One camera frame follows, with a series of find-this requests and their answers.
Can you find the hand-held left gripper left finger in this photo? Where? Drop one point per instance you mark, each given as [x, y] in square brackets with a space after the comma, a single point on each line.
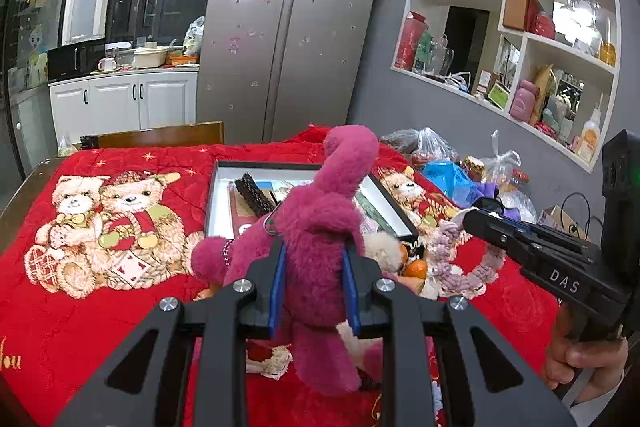
[277, 289]

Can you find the dark wooden desktop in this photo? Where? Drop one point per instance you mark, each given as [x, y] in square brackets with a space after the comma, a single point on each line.
[25, 197]

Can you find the cream plush toy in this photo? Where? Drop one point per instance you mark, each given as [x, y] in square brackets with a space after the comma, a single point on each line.
[380, 249]

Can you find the tangerine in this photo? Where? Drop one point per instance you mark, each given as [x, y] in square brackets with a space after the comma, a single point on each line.
[417, 269]

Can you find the small clear plastic bag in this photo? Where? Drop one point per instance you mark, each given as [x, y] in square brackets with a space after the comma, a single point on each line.
[66, 148]

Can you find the white plastic basin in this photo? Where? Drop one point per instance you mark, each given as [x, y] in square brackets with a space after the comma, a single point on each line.
[150, 57]

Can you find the clear glass vases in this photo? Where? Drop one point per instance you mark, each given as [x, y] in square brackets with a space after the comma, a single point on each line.
[441, 57]

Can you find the blue plastic bag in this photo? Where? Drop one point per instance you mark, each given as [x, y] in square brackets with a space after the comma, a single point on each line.
[450, 182]

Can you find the black-rimmed shallow box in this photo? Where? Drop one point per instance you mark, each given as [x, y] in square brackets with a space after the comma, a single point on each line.
[220, 207]

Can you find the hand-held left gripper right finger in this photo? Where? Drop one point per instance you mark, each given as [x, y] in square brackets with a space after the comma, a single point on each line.
[350, 294]

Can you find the black bristle brush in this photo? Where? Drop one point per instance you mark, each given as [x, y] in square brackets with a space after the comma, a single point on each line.
[252, 192]

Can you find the white mug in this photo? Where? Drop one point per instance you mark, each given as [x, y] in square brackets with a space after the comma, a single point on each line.
[107, 64]

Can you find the gold-lid jar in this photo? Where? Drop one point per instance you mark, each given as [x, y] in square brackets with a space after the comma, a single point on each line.
[472, 168]

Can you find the plastic bag of vegetables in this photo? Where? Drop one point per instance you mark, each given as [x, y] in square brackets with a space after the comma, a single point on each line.
[194, 37]

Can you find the gold foil bag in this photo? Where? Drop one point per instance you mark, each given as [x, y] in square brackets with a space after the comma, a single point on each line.
[544, 92]

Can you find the white wall shelf unit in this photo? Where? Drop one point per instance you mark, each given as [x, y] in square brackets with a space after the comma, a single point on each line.
[520, 52]

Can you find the small cardboard box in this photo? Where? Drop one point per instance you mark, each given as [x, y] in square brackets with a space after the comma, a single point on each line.
[555, 219]

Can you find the amber liquid bottle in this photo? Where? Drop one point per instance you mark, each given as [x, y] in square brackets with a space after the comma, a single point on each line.
[607, 52]

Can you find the silver double-door refrigerator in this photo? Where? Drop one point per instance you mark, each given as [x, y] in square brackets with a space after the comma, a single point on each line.
[300, 32]

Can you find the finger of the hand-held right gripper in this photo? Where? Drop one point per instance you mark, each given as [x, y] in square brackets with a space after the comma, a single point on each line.
[492, 229]

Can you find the glass decanter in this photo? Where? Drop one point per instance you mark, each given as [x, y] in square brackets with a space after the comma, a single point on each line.
[589, 37]

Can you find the white kitchen cabinet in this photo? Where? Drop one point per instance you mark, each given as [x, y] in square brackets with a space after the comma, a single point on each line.
[150, 97]

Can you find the red bear-print blanket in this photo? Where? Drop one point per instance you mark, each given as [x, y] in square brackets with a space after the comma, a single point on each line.
[75, 307]

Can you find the green label frame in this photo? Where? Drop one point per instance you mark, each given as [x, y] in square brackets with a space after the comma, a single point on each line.
[497, 96]

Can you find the glass door with stickers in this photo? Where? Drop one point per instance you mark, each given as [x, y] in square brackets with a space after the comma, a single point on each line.
[35, 32]

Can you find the brown box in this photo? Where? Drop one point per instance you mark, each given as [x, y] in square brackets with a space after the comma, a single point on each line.
[515, 9]

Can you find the red box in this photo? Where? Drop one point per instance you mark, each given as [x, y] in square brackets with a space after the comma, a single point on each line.
[542, 22]

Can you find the white orange-label lotion bottle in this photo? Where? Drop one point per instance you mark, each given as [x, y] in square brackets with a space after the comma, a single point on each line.
[589, 137]

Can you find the green box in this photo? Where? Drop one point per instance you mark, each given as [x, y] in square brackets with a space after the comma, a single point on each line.
[424, 54]

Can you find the cream crochet piece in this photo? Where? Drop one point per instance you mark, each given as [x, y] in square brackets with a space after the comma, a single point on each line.
[270, 359]

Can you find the pink box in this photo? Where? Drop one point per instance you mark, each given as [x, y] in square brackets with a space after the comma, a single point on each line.
[524, 102]

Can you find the clear bag of bread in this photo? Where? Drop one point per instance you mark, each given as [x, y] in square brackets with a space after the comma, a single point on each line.
[502, 167]

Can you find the clear bag of dark-red food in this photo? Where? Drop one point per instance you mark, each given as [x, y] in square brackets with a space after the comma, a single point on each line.
[425, 147]

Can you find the black microwave oven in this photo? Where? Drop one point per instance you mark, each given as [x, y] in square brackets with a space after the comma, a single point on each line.
[70, 62]

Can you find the person's right hand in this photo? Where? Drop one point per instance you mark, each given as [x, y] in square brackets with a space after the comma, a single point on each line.
[565, 352]

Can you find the purple cloth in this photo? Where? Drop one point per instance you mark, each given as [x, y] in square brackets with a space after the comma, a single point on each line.
[487, 193]

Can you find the pink plush toy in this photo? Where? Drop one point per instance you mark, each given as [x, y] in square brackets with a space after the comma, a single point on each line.
[320, 227]

